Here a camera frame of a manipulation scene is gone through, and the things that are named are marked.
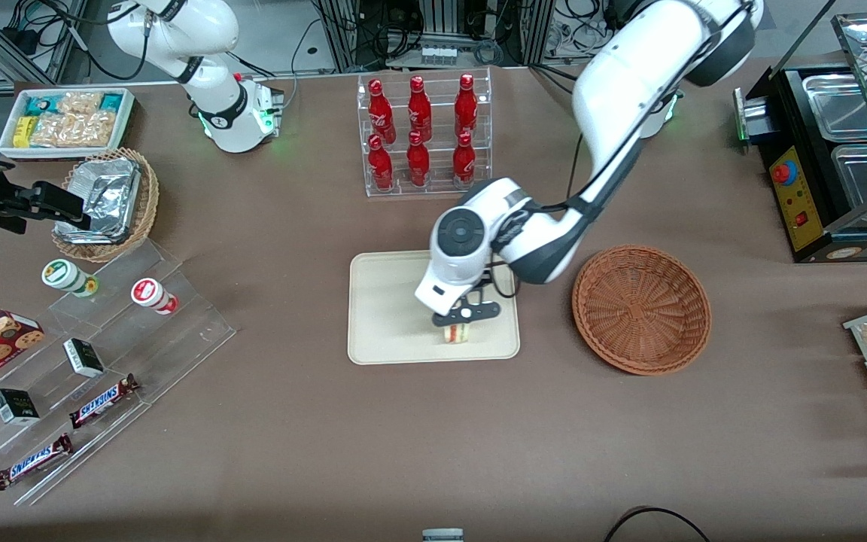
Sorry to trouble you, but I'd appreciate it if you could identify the cream plastic tray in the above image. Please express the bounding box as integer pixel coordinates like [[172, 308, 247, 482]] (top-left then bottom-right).
[[348, 247, 521, 366]]

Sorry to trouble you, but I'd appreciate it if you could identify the light wicker basket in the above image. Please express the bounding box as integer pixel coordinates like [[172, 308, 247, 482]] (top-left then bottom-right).
[[52, 148, 160, 263]]

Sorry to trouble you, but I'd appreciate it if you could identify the brown wicker basket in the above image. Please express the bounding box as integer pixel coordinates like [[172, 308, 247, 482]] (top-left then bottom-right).
[[571, 245, 713, 376]]

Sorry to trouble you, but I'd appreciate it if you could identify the green sunflower lidded cup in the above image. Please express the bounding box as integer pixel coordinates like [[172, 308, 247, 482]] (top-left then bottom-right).
[[42, 258, 99, 298]]

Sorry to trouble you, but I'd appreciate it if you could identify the clear acrylic bottle rack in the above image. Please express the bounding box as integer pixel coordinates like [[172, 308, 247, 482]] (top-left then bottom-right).
[[357, 68, 493, 198]]

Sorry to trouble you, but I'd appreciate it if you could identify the white plastic bin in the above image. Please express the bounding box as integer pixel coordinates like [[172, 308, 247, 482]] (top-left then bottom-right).
[[0, 87, 137, 160]]

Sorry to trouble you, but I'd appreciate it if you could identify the red cola bottle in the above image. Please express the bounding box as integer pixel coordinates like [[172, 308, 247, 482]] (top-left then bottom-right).
[[406, 131, 431, 187], [452, 132, 476, 187], [367, 134, 395, 190], [455, 73, 478, 136], [367, 78, 398, 145], [407, 75, 433, 142]]

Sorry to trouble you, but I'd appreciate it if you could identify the red lidded white cup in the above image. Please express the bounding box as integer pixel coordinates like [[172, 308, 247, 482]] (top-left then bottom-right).
[[131, 277, 178, 315]]

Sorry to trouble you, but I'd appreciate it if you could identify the small black carton box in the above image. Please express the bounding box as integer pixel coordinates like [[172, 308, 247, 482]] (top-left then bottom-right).
[[63, 338, 105, 378], [0, 388, 41, 426]]

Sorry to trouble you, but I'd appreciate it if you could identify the clear acrylic stepped shelf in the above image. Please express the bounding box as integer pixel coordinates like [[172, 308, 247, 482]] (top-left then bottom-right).
[[0, 239, 237, 507]]

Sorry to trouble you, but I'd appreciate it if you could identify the Snickers chocolate bar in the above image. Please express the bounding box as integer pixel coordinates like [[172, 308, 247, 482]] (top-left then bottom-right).
[[68, 374, 141, 430], [0, 434, 73, 492]]

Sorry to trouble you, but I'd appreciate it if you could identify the aluminium equipment rack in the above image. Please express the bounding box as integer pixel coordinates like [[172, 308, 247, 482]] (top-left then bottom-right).
[[313, 0, 555, 70]]

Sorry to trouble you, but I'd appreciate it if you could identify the black food warmer cabinet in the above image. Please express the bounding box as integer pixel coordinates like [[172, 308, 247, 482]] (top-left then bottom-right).
[[735, 11, 867, 264]]

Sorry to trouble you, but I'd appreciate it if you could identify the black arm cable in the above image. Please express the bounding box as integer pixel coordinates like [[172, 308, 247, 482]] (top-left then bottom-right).
[[490, 0, 754, 298]]

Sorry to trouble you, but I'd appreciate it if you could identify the black looped cable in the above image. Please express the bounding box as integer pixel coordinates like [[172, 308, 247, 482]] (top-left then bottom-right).
[[603, 506, 713, 542]]

